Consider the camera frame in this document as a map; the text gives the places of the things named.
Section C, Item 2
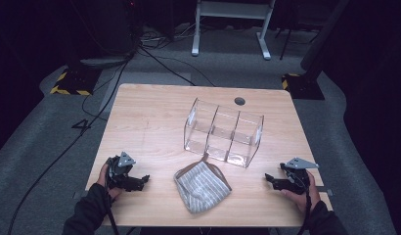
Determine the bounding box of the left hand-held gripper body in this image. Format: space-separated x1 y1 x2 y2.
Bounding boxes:
105 151 141 192

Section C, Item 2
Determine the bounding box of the black tripod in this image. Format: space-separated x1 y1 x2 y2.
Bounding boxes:
279 13 299 62

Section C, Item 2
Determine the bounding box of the black yellow striped base plate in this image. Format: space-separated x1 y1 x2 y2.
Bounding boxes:
50 67 102 97
281 72 326 101

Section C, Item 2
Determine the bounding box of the person's right hand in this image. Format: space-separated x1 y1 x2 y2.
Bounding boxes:
280 171 321 213

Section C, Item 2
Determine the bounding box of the person's left hand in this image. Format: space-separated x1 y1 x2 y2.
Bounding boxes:
96 163 123 201

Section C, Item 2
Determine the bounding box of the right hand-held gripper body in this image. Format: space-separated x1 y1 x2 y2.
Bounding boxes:
280 157 320 196

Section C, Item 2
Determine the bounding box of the grey slanted pole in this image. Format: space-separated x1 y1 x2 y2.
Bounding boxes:
300 0 351 71

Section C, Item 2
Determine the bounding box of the grey striped cloth pouch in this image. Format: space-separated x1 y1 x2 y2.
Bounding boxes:
173 153 233 215

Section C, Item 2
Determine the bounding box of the white metal stand frame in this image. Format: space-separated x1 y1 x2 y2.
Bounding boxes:
191 0 277 61

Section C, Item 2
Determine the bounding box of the clear acrylic divided organizer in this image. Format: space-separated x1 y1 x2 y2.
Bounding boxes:
183 97 265 168

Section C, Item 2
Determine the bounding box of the grey metal table bracket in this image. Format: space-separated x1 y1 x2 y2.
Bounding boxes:
315 185 334 197
72 191 91 201

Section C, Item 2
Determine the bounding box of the right hand-held gripper cable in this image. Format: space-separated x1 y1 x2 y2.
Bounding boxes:
297 175 314 235

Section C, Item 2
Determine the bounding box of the dark round stand base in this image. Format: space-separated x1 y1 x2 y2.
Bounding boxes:
79 56 133 70

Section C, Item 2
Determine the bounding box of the long black floor cable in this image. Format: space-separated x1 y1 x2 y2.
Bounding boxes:
6 62 129 235

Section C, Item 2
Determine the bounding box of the thick black floor cable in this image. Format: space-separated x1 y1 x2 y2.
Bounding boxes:
139 45 197 86

